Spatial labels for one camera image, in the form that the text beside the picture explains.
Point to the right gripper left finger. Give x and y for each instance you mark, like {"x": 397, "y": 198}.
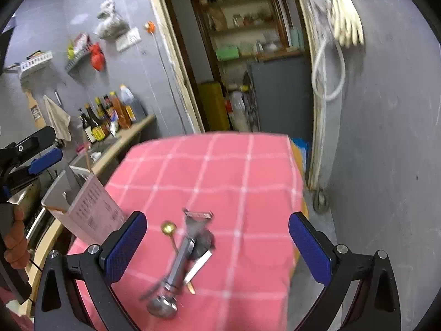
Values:
{"x": 59, "y": 303}

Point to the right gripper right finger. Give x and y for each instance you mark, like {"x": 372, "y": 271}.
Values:
{"x": 376, "y": 303}

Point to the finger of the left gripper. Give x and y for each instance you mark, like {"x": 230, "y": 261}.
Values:
{"x": 44, "y": 162}
{"x": 35, "y": 143}

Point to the white perforated utensil holder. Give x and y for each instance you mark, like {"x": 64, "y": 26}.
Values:
{"x": 81, "y": 203}

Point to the large silver metal spoon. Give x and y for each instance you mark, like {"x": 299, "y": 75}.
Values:
{"x": 164, "y": 305}

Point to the small gold spoon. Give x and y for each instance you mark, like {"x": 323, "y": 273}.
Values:
{"x": 168, "y": 228}

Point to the black-handled kitchen knife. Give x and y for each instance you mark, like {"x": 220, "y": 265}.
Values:
{"x": 201, "y": 253}

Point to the metal vegetable peeler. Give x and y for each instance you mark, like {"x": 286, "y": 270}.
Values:
{"x": 196, "y": 222}

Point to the person's left hand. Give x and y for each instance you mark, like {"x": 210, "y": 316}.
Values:
{"x": 16, "y": 243}

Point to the wooden grater board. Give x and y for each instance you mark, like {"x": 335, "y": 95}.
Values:
{"x": 35, "y": 110}

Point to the beige hanging towel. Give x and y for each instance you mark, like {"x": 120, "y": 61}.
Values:
{"x": 58, "y": 118}

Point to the black pump bottle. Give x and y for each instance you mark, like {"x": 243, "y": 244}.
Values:
{"x": 87, "y": 127}

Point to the dark soy sauce bottle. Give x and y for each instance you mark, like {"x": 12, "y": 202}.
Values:
{"x": 98, "y": 129}

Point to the wooden countertop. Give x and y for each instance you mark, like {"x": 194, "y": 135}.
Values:
{"x": 111, "y": 149}

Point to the dark yellow-cap bottle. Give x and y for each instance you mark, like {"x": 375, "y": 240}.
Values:
{"x": 103, "y": 117}

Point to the dark red-cap bottle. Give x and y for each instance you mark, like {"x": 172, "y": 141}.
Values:
{"x": 109, "y": 108}

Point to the orange sauce bottle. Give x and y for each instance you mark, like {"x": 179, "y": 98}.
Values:
{"x": 124, "y": 119}

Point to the large oil jug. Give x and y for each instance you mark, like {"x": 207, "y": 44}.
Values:
{"x": 133, "y": 106}

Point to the red plastic bag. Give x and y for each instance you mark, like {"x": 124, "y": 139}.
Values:
{"x": 97, "y": 58}

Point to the clear bag of dried goods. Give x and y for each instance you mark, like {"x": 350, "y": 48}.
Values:
{"x": 111, "y": 25}

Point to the pink checked tablecloth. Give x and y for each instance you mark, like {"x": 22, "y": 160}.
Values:
{"x": 251, "y": 184}

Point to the yellow container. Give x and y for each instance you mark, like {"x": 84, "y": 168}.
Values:
{"x": 214, "y": 107}

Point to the green box on shelf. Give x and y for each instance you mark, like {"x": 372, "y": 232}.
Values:
{"x": 227, "y": 53}

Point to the grey cabinet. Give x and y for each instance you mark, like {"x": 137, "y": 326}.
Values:
{"x": 284, "y": 96}

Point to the wooden pantry shelf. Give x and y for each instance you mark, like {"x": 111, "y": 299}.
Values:
{"x": 254, "y": 26}

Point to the cream rubber gloves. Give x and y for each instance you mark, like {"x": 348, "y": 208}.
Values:
{"x": 346, "y": 23}

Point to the white wall rack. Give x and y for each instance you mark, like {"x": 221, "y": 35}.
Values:
{"x": 34, "y": 64}

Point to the grey wall shelf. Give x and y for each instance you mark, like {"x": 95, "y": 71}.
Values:
{"x": 77, "y": 59}

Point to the white wall socket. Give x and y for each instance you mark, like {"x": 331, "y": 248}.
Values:
{"x": 128, "y": 39}

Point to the orange wall hook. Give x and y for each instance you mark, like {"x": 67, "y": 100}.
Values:
{"x": 150, "y": 27}

